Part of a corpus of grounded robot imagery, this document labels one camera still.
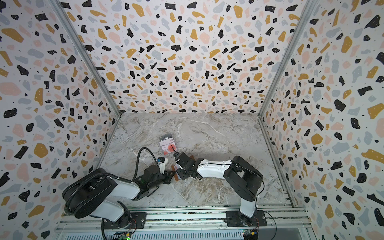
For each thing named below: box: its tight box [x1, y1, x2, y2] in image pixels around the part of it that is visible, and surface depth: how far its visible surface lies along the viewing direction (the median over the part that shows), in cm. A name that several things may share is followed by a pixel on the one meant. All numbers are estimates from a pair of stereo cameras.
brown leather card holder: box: [171, 164, 182, 182], surface depth 93 cm
